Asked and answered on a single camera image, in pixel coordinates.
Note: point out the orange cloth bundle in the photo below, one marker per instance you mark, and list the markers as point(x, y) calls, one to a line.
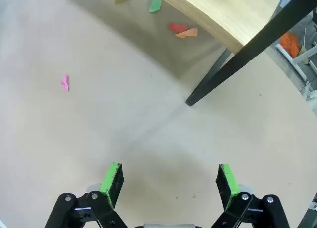
point(292, 43)

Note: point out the pink paper scrap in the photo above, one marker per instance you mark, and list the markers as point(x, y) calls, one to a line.
point(66, 83)

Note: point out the green paper scrap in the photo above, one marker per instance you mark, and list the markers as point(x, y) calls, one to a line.
point(155, 5)

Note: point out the red paper scrap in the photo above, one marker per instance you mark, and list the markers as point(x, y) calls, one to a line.
point(177, 27)

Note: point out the orange paper scrap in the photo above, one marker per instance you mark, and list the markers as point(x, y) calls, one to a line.
point(189, 33)

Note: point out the wooden shelf with black frame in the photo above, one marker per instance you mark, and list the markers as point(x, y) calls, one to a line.
point(223, 10)

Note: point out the white side table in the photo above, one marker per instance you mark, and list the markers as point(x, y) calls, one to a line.
point(291, 59)

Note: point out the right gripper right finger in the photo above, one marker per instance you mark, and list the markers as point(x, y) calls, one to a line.
point(229, 186)

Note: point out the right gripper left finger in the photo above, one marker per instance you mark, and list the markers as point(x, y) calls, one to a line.
point(110, 186)

